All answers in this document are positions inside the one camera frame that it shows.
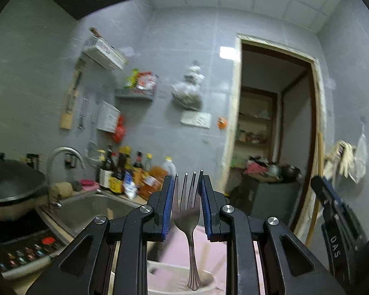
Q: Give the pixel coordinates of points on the orange wall decoration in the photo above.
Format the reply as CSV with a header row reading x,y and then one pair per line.
x,y
222,123

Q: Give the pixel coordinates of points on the yellow green snack packet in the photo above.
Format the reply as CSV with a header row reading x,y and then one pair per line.
x,y
131,79

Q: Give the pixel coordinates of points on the dark cooking pot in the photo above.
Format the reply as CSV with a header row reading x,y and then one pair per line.
x,y
290,173

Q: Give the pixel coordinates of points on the grey cabinet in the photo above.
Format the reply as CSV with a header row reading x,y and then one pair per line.
x,y
270,199

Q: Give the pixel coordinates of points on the metal strainer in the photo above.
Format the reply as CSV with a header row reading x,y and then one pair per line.
x,y
92,153

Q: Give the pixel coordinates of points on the steel sink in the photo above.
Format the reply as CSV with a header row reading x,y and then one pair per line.
x,y
89,212

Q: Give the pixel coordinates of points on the brown sponge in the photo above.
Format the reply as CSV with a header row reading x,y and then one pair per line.
x,y
63,190

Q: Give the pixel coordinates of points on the orange seasoning bag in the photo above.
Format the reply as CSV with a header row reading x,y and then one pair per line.
x,y
153,181

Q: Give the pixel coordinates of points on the induction cooktop control panel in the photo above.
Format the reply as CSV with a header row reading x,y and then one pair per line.
x,y
21,249

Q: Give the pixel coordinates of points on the metal faucet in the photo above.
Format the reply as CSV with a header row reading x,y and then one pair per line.
x,y
64,151

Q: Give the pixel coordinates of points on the hanging wooden board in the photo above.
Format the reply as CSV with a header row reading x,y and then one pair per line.
x,y
70,101

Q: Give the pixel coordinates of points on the small metal pot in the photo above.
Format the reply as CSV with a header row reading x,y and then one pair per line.
x,y
272,169

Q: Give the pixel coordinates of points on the pink soap dish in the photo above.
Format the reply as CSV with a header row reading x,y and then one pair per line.
x,y
89,185

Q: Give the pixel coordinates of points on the wooden shelf unit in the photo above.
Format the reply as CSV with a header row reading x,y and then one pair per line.
x,y
255,129

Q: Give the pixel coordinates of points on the white wall rack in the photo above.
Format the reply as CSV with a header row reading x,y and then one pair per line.
x,y
106,53

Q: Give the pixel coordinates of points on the pink cloth bundle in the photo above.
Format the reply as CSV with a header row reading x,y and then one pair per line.
x,y
254,168

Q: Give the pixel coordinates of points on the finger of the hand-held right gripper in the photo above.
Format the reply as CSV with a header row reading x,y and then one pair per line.
x,y
326,190

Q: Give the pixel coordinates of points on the metal fork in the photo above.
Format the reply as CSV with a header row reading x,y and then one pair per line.
x,y
187,221

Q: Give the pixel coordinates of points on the green box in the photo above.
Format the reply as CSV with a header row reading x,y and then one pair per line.
x,y
238,162

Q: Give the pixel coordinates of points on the cream rubber gloves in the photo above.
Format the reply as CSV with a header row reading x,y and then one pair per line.
x,y
344,159

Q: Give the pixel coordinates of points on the small hanging metal tool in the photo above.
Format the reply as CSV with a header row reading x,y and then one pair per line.
x,y
95,112

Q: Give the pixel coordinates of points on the black wok with lid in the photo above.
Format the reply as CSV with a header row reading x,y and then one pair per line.
x,y
12,184

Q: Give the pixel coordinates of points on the hanging clear plastic bag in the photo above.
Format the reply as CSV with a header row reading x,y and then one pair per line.
x,y
188,93

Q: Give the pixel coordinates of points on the red plastic bag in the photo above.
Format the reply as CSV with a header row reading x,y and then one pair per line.
x,y
119,130

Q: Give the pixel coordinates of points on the blue white seasoning bag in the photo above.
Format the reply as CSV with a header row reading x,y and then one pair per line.
x,y
130,187

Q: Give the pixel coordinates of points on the red white snack packet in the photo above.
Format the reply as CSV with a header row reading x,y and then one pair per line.
x,y
147,80

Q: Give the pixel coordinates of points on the white wall socket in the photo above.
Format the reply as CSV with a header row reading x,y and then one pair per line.
x,y
196,119

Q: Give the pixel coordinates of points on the white plastic utensil holder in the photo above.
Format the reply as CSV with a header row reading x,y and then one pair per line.
x,y
172,278

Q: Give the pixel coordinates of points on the row of condiment bottles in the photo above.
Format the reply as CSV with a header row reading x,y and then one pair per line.
x,y
116,172

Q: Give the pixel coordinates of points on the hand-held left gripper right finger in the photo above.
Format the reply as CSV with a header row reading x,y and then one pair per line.
x,y
206,209

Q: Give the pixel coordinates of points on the white wall box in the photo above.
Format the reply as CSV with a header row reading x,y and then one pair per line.
x,y
108,117

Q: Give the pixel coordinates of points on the grey wall basket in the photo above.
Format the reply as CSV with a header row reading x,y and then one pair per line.
x,y
135,93

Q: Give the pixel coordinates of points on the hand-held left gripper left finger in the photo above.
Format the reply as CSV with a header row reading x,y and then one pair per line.
x,y
169,209

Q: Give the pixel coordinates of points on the door frame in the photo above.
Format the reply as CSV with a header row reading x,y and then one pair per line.
x,y
232,123

